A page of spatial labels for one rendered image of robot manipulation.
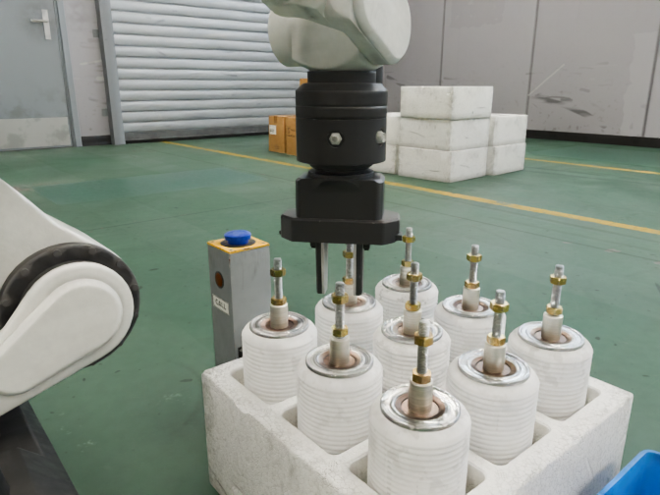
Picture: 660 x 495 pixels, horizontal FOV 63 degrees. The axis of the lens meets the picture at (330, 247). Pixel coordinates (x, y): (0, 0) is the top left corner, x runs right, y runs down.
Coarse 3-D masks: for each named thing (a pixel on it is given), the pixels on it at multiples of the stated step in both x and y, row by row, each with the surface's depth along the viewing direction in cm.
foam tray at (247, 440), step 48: (240, 384) 68; (240, 432) 65; (288, 432) 59; (576, 432) 59; (624, 432) 67; (240, 480) 68; (288, 480) 58; (336, 480) 52; (480, 480) 53; (528, 480) 52; (576, 480) 60
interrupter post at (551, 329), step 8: (544, 312) 65; (544, 320) 64; (552, 320) 64; (560, 320) 64; (544, 328) 65; (552, 328) 64; (560, 328) 64; (544, 336) 65; (552, 336) 64; (560, 336) 65
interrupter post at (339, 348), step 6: (330, 336) 59; (348, 336) 59; (330, 342) 58; (336, 342) 58; (342, 342) 58; (348, 342) 58; (330, 348) 59; (336, 348) 58; (342, 348) 58; (348, 348) 58; (330, 354) 59; (336, 354) 58; (342, 354) 58; (348, 354) 59; (330, 360) 59; (336, 360) 58; (342, 360) 58; (348, 360) 59
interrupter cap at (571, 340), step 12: (528, 324) 68; (540, 324) 68; (528, 336) 65; (540, 336) 66; (564, 336) 66; (576, 336) 65; (540, 348) 62; (552, 348) 62; (564, 348) 62; (576, 348) 62
